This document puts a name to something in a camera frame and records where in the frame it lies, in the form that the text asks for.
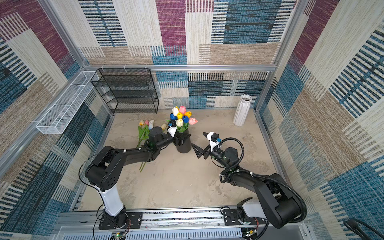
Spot black cable at corner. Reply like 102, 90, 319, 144
343, 218, 384, 240

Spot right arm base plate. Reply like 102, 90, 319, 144
220, 208, 267, 226

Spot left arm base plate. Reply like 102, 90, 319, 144
98, 211, 143, 230

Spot orange tulip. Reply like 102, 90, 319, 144
184, 111, 192, 118

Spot black tapered vase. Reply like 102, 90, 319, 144
175, 130, 192, 154

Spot white ribbed vase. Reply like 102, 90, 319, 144
233, 95, 252, 127

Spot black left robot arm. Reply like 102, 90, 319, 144
85, 127, 191, 230

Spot aluminium front rail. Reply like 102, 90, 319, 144
53, 205, 307, 232

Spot white mesh wall basket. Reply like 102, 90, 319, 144
36, 71, 96, 135

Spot light pink tulip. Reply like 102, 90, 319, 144
189, 118, 198, 125

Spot pink tulip on table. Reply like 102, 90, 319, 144
142, 120, 150, 140

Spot black wire shelf rack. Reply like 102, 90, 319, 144
91, 68, 159, 114

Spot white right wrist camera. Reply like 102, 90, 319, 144
207, 132, 222, 152

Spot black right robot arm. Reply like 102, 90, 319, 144
192, 132, 308, 229

